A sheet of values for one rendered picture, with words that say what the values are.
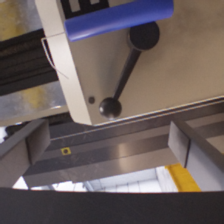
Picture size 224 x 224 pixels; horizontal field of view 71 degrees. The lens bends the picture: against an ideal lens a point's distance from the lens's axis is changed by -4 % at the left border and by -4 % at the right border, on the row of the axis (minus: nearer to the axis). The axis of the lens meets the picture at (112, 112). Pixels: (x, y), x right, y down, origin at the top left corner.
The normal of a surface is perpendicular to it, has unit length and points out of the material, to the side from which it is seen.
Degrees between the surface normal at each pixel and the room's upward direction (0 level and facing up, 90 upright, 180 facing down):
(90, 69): 90
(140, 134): 90
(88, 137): 90
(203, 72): 90
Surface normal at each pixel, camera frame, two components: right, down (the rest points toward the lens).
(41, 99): 0.00, 0.29
